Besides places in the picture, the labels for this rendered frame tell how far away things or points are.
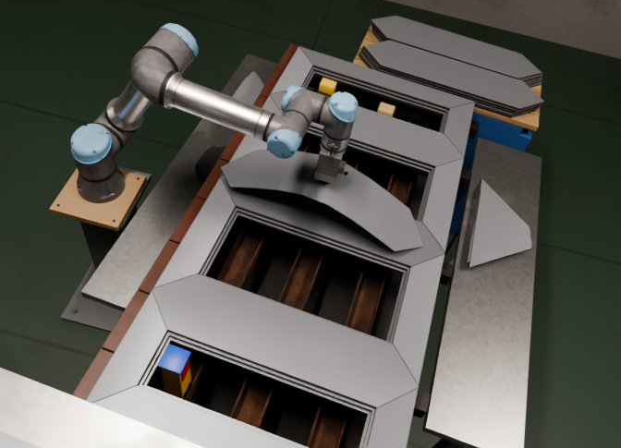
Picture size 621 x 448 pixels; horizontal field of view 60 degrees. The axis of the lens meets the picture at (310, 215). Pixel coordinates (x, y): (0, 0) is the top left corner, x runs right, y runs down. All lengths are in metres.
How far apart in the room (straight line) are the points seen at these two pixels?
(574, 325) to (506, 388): 1.27
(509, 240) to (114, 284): 1.27
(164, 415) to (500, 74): 1.86
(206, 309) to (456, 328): 0.74
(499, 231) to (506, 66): 0.88
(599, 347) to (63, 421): 2.35
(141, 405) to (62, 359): 1.07
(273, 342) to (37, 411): 0.56
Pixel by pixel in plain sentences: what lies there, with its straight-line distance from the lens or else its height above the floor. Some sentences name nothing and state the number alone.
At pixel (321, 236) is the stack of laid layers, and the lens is 1.64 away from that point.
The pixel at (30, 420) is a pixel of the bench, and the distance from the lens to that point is 1.21.
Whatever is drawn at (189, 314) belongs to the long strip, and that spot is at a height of 0.85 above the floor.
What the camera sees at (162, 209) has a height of 0.68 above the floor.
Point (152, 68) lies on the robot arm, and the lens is 1.44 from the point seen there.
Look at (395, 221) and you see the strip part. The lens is 1.67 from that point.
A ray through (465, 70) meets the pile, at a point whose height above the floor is 0.85.
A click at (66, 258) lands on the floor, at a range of 2.66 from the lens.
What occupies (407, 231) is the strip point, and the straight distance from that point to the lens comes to 1.68.
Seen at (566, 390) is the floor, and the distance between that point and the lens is 2.72.
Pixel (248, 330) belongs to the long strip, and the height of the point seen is 0.85.
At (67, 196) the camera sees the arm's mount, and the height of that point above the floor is 0.71.
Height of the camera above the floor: 2.16
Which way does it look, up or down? 51 degrees down
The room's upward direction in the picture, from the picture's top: 13 degrees clockwise
